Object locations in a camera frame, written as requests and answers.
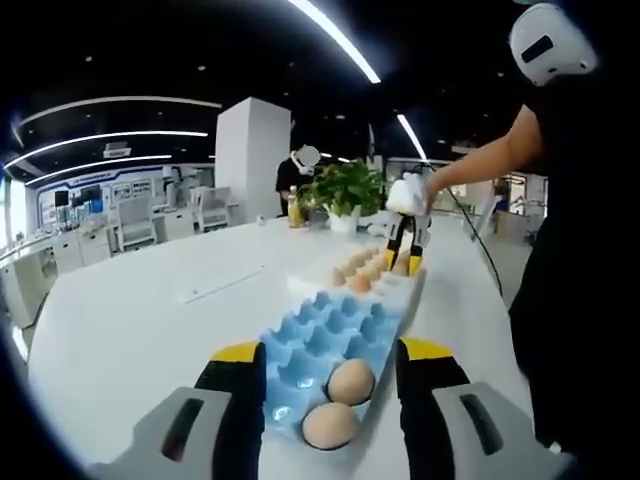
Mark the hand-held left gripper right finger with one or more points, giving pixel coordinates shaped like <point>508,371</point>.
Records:
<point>425,400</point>

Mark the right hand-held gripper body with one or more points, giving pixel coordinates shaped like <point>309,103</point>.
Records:
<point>410,195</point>

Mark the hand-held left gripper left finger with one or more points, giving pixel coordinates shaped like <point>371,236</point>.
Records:
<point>235,400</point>

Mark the single tan egg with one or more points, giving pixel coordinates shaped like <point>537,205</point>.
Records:
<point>400,267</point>

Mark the white egg tray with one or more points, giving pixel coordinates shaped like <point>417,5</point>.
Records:
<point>395,290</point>

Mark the group of tan eggs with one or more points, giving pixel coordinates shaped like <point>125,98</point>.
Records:
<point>350,382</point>

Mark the blue egg tray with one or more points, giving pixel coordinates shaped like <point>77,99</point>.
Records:
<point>320,340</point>

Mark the person's right hand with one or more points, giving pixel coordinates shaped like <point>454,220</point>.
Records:
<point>437,192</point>

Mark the long ceiling light strip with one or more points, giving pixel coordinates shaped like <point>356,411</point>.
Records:
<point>340,40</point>
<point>411,136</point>

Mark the potted green plant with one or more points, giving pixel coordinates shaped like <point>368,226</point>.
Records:
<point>350,185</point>

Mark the yellow bottle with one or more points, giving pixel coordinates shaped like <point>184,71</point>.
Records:
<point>296,212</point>

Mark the white table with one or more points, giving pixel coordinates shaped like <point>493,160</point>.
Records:
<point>150,325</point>

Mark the person in dark clothes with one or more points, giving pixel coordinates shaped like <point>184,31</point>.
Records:
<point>575,250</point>

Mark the white square pillar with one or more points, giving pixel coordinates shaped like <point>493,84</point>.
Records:
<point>252,160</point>

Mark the white office chair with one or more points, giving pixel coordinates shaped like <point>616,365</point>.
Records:
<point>212,207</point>
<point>136,220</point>

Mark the white office cabinets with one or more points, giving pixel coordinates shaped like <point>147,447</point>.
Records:
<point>65,255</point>

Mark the white worn device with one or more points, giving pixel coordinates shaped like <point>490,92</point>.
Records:
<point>565,25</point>

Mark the curved ceiling light strip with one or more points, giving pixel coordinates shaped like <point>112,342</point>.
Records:
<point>150,134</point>

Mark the ceiling air conditioner vent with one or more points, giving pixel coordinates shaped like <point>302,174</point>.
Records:
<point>117,150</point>

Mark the black wall monitor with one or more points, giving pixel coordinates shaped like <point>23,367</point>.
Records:
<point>61,198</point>

